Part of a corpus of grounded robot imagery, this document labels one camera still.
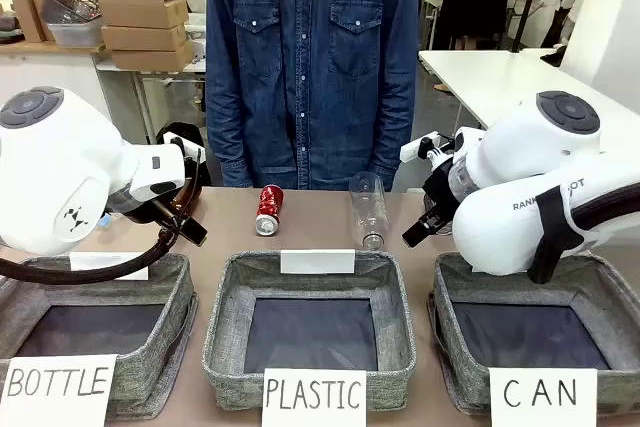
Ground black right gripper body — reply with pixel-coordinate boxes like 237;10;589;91
422;164;459;224

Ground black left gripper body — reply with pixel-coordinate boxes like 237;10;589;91
149;191;194;231

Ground large clear plastic bottle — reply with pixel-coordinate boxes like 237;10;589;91
348;171;388;251

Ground crushed red can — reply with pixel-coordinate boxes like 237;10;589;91
254;184;287;238

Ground grey fabric basket bottle label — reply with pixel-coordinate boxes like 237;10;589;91
0;252;199;421

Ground grey fabric basket can label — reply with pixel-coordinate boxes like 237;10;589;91
427;251;640;416

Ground grey fabric basket plastic label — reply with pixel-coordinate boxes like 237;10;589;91
201;249;417;411

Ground white paper sign CAN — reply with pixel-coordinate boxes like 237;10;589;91
488;367;599;427

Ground dark perforated plastic basket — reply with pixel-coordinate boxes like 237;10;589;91
41;0;103;27

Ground blank white card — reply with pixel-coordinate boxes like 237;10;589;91
68;251;151;282
279;248;357;276

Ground black backpack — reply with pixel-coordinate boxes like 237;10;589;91
154;121;212;188

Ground white table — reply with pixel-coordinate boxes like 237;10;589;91
417;46;640;131

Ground flat cardboard box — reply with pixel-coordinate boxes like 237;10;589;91
101;22;190;53
108;40;195;72

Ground white cabinet with wood top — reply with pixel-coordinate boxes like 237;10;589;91
0;40;151;148

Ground person in denim shirt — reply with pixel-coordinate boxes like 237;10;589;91
202;0;421;192

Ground white paper sign BOTTLE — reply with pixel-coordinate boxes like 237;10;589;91
0;353;119;427

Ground white paper sign PLASTIC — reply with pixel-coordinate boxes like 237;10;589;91
261;367;368;427

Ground clear plastic bin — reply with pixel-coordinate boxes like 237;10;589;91
47;20;105;48

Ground small cardboard box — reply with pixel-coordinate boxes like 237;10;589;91
11;0;55;44

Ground dark left arm cable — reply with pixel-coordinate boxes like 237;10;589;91
0;146;204;286

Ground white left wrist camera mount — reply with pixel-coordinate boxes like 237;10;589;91
168;135;204;159

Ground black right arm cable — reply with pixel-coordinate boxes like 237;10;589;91
525;185;640;285

